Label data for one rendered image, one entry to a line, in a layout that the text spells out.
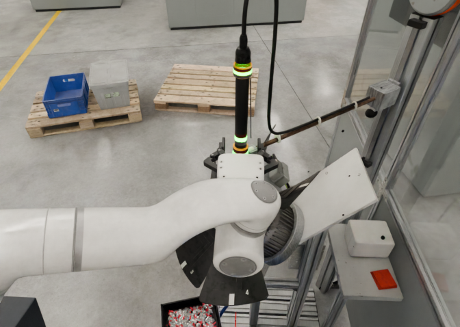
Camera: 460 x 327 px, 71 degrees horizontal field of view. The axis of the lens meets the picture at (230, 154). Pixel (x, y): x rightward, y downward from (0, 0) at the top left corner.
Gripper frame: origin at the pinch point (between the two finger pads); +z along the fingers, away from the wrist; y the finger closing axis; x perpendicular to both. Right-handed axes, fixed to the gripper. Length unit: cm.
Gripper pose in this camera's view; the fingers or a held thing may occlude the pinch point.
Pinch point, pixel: (241, 145)
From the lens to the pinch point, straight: 76.1
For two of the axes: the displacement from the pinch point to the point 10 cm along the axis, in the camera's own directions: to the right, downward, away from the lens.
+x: 0.0, -7.6, -6.5
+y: 10.0, 0.3, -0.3
